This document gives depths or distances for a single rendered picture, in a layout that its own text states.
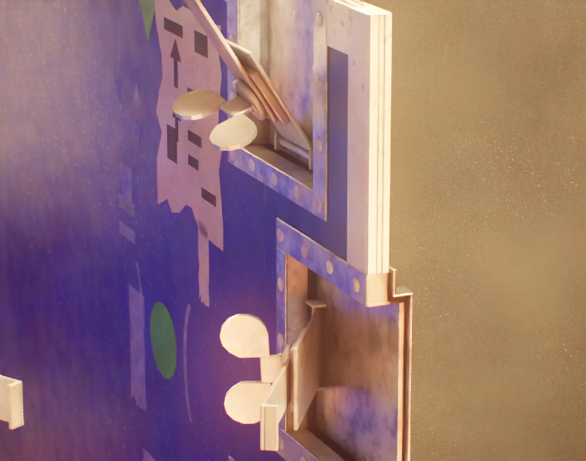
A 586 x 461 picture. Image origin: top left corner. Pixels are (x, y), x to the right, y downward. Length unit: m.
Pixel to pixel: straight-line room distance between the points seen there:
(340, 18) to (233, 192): 0.18
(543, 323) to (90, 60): 0.97
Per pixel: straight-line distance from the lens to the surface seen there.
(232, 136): 1.06
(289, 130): 1.10
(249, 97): 1.08
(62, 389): 1.52
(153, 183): 1.28
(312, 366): 1.09
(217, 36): 1.06
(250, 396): 1.09
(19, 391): 1.04
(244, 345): 1.07
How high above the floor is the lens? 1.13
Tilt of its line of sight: 16 degrees down
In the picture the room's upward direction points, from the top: straight up
